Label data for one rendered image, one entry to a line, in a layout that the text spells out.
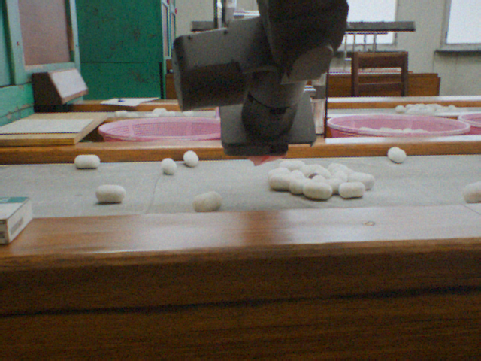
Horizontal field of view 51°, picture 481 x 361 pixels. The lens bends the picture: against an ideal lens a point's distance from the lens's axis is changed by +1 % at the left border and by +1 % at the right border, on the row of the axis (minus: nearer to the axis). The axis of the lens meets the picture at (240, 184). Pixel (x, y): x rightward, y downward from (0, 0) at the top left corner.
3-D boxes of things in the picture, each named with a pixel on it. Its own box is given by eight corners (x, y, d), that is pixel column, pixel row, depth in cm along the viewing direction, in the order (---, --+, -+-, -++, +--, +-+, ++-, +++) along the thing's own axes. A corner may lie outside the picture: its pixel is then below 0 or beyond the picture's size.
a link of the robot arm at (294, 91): (326, 63, 43) (307, 14, 45) (249, 73, 42) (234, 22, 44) (309, 110, 49) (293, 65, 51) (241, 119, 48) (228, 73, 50)
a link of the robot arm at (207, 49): (341, 43, 37) (310, -45, 40) (188, 62, 35) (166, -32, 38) (304, 122, 48) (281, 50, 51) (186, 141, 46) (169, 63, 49)
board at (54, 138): (74, 145, 77) (74, 138, 77) (-29, 147, 75) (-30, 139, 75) (107, 118, 109) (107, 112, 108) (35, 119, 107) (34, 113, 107)
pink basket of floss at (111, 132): (269, 173, 98) (270, 125, 95) (164, 202, 78) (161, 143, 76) (179, 155, 115) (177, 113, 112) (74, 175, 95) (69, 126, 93)
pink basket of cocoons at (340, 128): (495, 175, 95) (503, 125, 93) (388, 193, 84) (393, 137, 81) (394, 151, 118) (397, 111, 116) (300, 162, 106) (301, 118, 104)
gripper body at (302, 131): (218, 101, 56) (222, 57, 50) (306, 101, 57) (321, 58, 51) (221, 151, 53) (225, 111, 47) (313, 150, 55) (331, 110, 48)
